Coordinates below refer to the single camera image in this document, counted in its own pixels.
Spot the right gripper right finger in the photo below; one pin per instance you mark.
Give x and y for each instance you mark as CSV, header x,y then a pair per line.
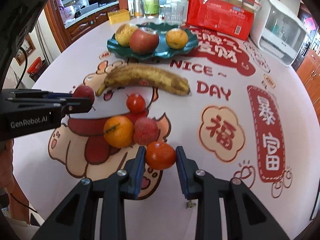
x,y
246,216

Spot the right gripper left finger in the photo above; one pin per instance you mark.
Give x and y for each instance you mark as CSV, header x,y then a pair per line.
x,y
75,216

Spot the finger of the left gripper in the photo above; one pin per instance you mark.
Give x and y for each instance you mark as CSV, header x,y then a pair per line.
x,y
63,105
33,94

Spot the person's left hand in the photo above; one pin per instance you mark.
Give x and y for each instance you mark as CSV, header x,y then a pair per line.
x,y
7,181

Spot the overripe brown banana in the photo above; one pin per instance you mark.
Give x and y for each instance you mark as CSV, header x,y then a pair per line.
x,y
147,76

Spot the yellow orange on plate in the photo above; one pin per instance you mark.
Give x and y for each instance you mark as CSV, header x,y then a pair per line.
x,y
176,38

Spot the red tomato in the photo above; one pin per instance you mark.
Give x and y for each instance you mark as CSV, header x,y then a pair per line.
x,y
160,155

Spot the cherry tomato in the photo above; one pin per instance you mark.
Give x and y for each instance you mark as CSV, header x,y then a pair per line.
x,y
136,103

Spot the red bucket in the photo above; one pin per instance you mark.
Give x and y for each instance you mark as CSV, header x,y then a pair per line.
x,y
35,66

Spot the red paper cup package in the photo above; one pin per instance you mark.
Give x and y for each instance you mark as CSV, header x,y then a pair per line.
x,y
231,17

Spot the clear drinking glass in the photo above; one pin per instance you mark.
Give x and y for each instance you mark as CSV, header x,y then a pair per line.
x,y
173,13

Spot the green label glass bottle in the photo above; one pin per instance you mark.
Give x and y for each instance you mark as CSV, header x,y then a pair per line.
x,y
151,8

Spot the white countertop appliance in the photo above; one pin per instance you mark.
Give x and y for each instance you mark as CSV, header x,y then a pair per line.
x,y
277,31

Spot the speckled yellow pear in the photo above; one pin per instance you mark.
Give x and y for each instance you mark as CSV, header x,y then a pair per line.
x,y
124,33

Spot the green scalloped plate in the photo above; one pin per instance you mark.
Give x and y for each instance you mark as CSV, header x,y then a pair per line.
x,y
162,51

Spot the red lychee fruit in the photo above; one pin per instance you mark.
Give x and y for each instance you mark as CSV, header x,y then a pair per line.
x,y
146,131
84,91

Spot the red apple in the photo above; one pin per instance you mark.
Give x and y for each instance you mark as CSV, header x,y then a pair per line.
x,y
144,41

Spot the white carton box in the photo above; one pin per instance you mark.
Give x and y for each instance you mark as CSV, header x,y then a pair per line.
x,y
131,10

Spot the orange mandarin on table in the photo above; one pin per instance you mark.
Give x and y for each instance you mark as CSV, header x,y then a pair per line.
x,y
118,131

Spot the yellow box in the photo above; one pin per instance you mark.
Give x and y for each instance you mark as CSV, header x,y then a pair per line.
x,y
118,16

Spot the silver can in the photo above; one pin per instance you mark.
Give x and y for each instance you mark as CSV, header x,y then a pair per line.
x,y
138,6

